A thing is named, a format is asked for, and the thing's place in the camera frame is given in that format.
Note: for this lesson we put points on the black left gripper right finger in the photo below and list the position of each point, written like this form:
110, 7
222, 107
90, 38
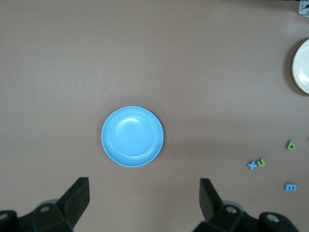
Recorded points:
208, 198

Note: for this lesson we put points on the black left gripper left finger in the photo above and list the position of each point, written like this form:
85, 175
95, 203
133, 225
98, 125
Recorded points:
77, 193

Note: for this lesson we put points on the blue lowercase letter x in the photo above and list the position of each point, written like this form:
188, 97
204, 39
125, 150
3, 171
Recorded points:
252, 165

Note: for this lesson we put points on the green lowercase letter u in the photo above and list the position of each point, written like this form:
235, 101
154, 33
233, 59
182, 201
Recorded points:
261, 162

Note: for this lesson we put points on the blue lowercase letter m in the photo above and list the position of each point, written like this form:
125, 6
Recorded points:
290, 187

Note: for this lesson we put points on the green lowercase letter b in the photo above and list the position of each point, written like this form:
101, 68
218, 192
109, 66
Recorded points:
291, 145

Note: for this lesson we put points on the blue plate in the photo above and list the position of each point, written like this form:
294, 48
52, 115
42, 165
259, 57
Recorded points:
132, 136

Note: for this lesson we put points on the cream plate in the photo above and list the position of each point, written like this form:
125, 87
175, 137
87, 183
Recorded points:
303, 67

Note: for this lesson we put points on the silver metal bracket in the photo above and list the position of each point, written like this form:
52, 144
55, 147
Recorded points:
304, 7

